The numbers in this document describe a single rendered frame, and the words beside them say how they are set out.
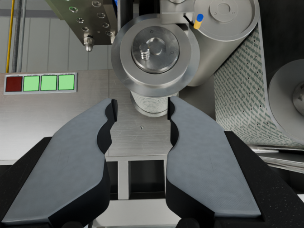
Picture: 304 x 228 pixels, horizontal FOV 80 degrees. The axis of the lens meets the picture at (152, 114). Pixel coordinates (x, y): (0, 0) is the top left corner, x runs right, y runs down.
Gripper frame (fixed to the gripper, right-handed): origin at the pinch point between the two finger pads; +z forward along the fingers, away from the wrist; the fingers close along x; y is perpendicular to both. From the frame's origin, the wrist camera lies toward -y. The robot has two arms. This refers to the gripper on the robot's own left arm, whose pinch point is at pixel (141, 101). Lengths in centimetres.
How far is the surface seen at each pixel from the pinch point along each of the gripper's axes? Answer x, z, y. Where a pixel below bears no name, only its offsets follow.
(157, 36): 1.9, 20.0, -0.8
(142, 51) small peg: -0.5, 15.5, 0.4
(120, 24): -4.4, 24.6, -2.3
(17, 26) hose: -59, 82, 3
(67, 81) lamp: -28, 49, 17
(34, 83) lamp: -40, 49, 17
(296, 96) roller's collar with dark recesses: 23.3, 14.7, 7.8
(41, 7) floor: -110, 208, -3
